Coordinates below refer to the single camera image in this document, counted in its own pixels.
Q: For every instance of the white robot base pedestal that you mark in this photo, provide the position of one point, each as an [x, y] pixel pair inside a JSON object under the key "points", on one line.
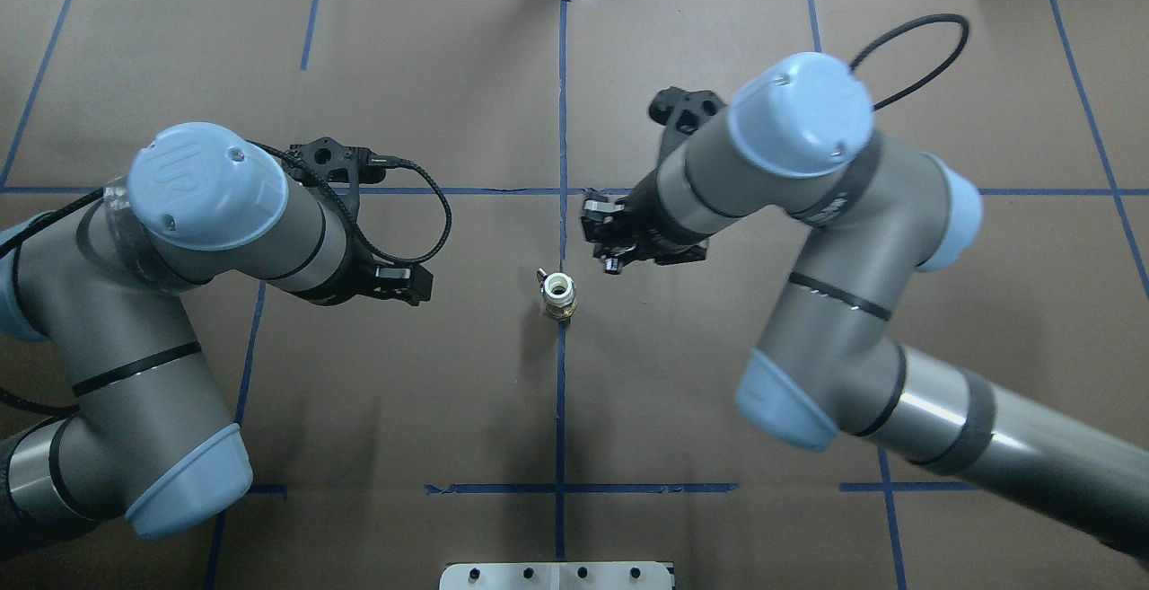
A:
{"points": [[560, 575]]}

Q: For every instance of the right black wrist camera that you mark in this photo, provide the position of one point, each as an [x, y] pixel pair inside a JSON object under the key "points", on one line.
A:
{"points": [[681, 113]]}

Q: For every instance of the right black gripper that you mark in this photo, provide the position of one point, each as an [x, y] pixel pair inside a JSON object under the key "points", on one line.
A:
{"points": [[648, 233]]}

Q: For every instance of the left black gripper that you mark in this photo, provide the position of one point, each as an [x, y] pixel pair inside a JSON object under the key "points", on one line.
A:
{"points": [[361, 283]]}

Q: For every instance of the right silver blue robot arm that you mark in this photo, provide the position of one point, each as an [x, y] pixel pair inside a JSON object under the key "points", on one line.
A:
{"points": [[802, 137]]}

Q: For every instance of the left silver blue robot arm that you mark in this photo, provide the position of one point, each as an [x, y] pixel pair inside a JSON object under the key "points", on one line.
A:
{"points": [[149, 437]]}

